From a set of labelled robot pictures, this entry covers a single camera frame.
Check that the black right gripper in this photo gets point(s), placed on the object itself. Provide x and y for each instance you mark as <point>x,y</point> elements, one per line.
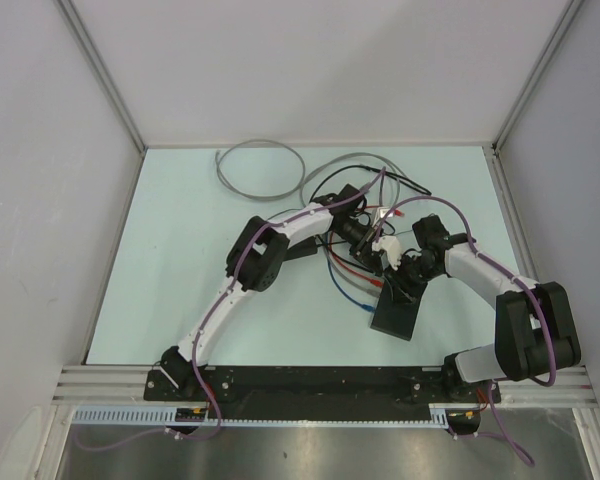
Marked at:
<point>399,283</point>

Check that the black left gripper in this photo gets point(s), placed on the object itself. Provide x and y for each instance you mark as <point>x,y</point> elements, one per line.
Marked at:
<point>363,253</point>

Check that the black Mercury network switch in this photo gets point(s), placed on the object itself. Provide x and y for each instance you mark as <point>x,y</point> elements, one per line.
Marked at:
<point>396,316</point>

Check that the small black adapter box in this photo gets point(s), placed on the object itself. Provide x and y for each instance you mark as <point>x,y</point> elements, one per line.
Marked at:
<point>301,250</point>

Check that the black ethernet cable teal plug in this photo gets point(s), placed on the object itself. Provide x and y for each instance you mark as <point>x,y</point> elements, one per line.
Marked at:
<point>402,179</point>

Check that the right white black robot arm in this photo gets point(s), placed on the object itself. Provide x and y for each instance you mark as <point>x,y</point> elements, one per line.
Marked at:
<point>534,331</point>

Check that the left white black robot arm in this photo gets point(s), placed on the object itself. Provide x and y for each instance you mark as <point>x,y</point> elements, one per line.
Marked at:
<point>252,265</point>

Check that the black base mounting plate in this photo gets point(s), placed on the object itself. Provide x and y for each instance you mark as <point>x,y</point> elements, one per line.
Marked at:
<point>296,389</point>

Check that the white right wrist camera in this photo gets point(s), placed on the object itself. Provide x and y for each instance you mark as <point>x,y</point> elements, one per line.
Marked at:
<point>391,247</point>

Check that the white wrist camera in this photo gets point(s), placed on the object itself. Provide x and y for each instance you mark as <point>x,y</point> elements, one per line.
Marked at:
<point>391,247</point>
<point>381,215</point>

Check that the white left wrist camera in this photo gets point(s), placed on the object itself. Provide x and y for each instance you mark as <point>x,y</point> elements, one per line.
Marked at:
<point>381,215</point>

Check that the aluminium front frame rail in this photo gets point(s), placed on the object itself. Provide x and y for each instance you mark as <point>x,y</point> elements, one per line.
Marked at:
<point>124,385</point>

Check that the right aluminium corner post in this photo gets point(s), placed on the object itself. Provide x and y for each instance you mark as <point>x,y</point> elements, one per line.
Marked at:
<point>550,49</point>

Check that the aluminium corner post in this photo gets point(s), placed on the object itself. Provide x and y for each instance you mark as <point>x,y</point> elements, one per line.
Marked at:
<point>94,59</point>
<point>550,49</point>

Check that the white slotted cable duct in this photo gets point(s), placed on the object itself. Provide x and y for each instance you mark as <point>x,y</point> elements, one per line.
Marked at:
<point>425,417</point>

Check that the left aluminium corner post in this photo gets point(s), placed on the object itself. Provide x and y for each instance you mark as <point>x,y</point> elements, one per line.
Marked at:
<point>94,59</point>

